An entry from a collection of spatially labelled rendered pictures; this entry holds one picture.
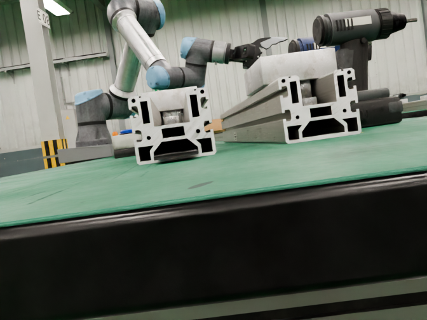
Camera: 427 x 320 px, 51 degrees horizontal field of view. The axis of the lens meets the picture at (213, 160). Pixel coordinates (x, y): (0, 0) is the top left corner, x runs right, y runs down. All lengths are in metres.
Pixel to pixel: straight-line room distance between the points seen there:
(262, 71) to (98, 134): 1.30
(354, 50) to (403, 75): 12.31
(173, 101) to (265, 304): 0.65
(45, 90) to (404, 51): 9.30
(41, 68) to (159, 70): 6.40
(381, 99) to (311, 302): 0.63
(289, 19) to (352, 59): 11.86
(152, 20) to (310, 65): 1.20
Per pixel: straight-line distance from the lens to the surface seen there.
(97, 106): 1.90
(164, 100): 0.89
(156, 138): 0.57
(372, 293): 0.29
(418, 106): 4.42
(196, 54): 1.55
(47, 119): 7.71
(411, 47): 13.40
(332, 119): 0.61
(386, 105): 0.88
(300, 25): 12.74
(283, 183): 0.19
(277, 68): 0.66
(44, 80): 7.77
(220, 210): 0.18
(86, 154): 1.83
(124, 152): 1.21
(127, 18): 1.68
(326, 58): 0.68
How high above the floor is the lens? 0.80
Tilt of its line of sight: 3 degrees down
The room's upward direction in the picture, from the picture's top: 8 degrees counter-clockwise
